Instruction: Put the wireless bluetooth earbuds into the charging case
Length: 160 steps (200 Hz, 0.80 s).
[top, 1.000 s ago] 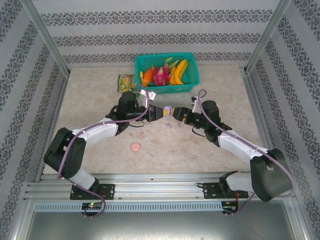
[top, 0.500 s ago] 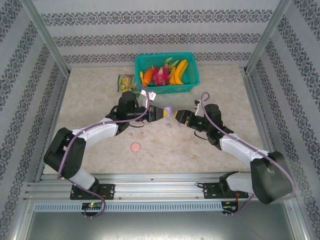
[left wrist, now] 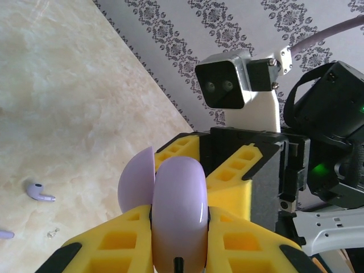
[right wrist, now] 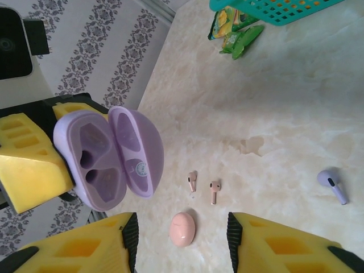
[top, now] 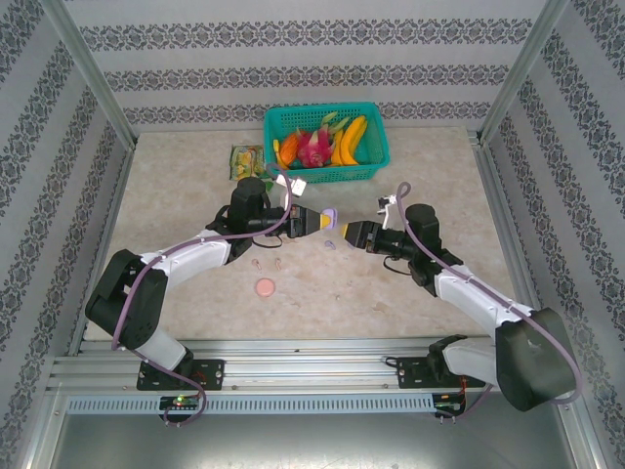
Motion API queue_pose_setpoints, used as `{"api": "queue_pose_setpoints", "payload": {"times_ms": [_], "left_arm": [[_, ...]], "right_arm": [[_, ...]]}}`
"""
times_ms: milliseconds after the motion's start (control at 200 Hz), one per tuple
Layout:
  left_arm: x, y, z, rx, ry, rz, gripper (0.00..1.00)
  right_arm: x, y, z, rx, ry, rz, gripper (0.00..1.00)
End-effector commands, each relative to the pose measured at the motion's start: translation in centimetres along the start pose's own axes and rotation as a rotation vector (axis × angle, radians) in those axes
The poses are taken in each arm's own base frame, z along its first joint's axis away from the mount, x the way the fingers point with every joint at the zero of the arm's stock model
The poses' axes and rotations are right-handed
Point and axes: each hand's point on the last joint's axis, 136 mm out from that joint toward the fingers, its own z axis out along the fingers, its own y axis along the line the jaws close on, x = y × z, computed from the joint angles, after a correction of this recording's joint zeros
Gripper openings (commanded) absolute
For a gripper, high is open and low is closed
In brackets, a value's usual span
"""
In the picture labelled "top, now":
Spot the left green circuit board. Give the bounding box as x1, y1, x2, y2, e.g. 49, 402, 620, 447
158, 396, 202, 411

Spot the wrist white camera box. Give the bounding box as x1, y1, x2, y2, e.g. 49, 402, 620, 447
273, 174, 309, 197
374, 193, 400, 230

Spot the aluminium side rail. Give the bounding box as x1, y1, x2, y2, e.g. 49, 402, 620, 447
471, 139, 557, 354
65, 146, 137, 357

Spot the teal plastic basket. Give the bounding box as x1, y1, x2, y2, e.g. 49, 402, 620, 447
263, 101, 392, 187

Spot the orange oval fruit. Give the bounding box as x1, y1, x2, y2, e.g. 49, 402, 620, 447
278, 134, 300, 165

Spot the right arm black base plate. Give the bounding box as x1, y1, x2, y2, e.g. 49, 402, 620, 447
396, 356, 487, 391

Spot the grey slotted cable duct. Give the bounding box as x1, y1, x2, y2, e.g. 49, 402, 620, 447
65, 394, 437, 414

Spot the aluminium mounting rail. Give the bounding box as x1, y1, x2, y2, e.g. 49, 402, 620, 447
46, 336, 573, 395

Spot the yellow green snack packet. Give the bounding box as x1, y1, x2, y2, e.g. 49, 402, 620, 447
229, 144, 267, 182

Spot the aluminium frame post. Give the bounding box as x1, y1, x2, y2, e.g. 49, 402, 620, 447
37, 0, 139, 150
475, 0, 571, 144

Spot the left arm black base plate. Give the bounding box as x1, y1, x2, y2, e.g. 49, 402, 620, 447
136, 359, 226, 392

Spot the pink dragon fruit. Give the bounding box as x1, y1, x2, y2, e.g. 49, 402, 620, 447
296, 110, 351, 168

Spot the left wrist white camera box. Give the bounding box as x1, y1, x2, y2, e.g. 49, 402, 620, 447
273, 174, 309, 197

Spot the right green circuit board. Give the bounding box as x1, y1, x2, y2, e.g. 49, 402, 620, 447
436, 393, 468, 417

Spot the yellow banana bunch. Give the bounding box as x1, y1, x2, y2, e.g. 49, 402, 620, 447
331, 115, 369, 167

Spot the green circuit board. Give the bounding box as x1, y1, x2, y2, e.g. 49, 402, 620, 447
436, 393, 468, 417
158, 396, 202, 411

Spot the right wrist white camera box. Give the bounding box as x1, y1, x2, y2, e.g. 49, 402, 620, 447
374, 193, 400, 230

